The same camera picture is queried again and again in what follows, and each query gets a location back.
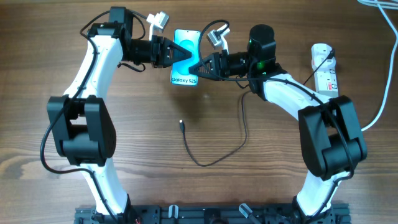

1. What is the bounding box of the turquoise Galaxy S25 smartphone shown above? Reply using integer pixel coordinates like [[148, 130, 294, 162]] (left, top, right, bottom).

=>
[[170, 29, 200, 86]]

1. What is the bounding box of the black USB charging cable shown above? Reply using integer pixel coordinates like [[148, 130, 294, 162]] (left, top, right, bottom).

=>
[[178, 49, 335, 167]]

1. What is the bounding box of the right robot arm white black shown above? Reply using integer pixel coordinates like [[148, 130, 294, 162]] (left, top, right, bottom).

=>
[[189, 24, 368, 223]]

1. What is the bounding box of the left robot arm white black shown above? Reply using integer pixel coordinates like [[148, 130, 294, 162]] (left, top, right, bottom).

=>
[[44, 7, 191, 223]]

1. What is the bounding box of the white USB charger adapter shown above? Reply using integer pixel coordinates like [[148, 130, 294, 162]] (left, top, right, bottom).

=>
[[311, 43, 336, 70]]

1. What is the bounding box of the white power strip socket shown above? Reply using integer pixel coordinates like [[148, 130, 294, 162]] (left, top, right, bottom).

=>
[[310, 43, 339, 99]]

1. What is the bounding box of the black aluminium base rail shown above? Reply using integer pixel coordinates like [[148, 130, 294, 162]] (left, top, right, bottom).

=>
[[74, 203, 352, 224]]

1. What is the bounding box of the white power strip cord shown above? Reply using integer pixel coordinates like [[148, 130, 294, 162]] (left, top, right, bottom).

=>
[[360, 0, 398, 132]]

